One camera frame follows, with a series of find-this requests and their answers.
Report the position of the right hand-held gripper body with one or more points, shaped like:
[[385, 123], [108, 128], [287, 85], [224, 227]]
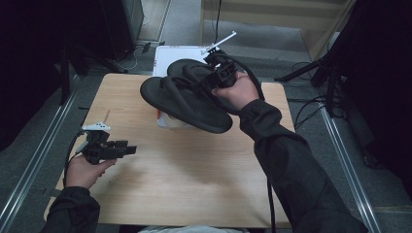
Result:
[[225, 69]]

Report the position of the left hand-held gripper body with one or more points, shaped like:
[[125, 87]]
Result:
[[95, 147]]

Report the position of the black flip-flop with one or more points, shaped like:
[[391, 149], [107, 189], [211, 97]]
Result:
[[183, 66], [188, 105]]

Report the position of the white two-tier shoe rack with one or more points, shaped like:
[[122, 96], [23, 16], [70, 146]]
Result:
[[168, 59]]

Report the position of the person's right hand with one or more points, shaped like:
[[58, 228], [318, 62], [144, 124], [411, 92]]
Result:
[[241, 92]]

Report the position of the person's left hand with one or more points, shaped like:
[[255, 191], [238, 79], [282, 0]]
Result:
[[84, 173]]

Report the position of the grey tape strip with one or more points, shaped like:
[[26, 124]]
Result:
[[51, 192]]

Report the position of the wooden platform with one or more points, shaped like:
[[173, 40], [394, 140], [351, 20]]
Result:
[[259, 14]]

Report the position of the black plug adapter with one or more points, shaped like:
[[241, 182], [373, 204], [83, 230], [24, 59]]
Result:
[[146, 47]]

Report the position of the black upright stand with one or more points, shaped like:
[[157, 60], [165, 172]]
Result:
[[65, 77]]

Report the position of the black stand legs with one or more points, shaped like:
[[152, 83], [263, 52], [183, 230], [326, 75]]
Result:
[[304, 69]]

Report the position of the black cabinet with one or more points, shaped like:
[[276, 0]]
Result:
[[124, 26]]

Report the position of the metal floor rail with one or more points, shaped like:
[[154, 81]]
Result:
[[39, 142], [346, 161]]

